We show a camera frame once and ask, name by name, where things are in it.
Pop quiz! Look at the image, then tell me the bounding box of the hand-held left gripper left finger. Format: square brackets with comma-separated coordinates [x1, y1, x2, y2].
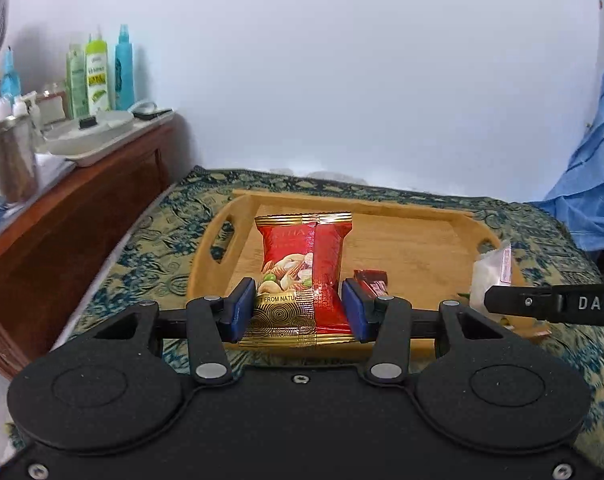
[89, 277, 257, 386]

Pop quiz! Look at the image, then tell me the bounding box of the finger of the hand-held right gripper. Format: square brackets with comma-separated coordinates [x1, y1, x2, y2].
[484, 283, 604, 327]

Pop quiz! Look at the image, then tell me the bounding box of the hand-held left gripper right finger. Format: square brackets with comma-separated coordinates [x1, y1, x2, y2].
[342, 278, 505, 384]

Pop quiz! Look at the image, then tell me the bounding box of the white snack packet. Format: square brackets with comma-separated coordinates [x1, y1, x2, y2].
[468, 240, 512, 312]

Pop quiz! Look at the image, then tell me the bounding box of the red mixed nut packet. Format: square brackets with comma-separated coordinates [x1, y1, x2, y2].
[239, 211, 357, 348]

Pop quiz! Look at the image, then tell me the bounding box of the wooden tray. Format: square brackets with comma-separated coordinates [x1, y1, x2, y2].
[186, 190, 525, 356]

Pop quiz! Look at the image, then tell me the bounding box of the red chocolate bar packet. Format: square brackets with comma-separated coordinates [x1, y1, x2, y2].
[353, 268, 391, 297]

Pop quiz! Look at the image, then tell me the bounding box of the patterned blanket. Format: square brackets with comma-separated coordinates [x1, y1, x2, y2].
[9, 165, 604, 463]

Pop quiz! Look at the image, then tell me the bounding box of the blue striped cloth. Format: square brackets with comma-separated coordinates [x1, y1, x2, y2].
[526, 30, 604, 252]

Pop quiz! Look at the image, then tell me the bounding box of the wooden cabinet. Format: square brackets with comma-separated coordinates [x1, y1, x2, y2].
[0, 110, 195, 382]

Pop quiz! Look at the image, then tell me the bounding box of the black phone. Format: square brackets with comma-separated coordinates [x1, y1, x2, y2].
[131, 102, 175, 122]

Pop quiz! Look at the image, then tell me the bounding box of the stack of papers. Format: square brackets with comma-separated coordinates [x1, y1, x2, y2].
[34, 152, 78, 182]

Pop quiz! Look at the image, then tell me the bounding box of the teal spray bottle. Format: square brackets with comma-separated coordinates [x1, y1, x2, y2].
[114, 24, 136, 112]

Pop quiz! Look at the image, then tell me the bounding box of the yellow-green bottle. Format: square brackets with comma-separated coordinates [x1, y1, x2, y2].
[84, 25, 111, 116]

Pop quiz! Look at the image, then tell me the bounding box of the red-lid jar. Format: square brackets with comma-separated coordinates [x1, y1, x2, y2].
[41, 85, 67, 125]

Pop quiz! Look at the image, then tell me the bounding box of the metal cup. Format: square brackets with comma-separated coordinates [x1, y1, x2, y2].
[0, 116, 39, 204]

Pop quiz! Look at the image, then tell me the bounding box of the pale green bottle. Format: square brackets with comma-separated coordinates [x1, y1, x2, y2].
[65, 42, 89, 121]

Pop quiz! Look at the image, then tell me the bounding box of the white pump bottle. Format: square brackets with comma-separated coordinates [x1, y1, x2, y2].
[24, 90, 44, 132]

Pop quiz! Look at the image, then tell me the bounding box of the blue bottle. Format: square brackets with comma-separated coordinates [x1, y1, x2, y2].
[0, 46, 22, 104]

